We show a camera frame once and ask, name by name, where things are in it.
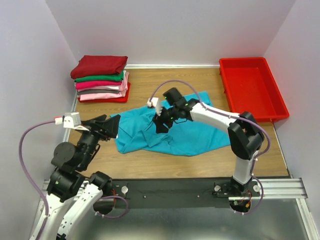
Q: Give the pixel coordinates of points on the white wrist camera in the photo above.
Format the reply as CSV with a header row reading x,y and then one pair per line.
x,y
70,120
156,104

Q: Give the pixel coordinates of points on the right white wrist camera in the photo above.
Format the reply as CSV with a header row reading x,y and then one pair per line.
x,y
156,104

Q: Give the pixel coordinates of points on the green folded shirt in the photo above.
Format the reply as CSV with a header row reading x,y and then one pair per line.
x,y
111,77

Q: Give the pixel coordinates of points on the grey folded shirt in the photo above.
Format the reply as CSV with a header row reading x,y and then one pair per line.
x,y
97,91

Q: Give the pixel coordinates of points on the teal t shirt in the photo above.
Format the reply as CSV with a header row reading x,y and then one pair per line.
x,y
136,131

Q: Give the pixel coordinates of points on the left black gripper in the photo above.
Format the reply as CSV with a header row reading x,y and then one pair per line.
x,y
99,129

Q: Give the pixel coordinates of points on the back aluminium rail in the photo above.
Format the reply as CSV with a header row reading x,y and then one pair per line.
x,y
171,66

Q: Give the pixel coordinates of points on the magenta folded shirt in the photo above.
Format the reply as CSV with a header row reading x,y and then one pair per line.
x,y
96,83

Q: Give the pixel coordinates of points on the aluminium frame rail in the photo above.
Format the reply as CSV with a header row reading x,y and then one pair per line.
x,y
283,188

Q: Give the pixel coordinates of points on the dark red folded shirt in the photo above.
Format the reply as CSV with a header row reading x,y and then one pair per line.
x,y
92,65

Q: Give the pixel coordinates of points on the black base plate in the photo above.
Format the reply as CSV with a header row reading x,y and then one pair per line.
x,y
175,193

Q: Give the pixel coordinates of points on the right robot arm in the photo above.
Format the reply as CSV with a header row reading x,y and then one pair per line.
x,y
244,135

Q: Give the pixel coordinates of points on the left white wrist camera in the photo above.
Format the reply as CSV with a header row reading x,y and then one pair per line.
x,y
70,120

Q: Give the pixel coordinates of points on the red plastic bin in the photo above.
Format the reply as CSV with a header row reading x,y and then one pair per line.
x,y
249,86

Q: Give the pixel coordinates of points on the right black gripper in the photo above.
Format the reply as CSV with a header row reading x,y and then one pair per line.
x,y
163,119

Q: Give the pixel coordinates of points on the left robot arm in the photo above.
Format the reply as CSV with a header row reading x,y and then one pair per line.
x,y
63,210

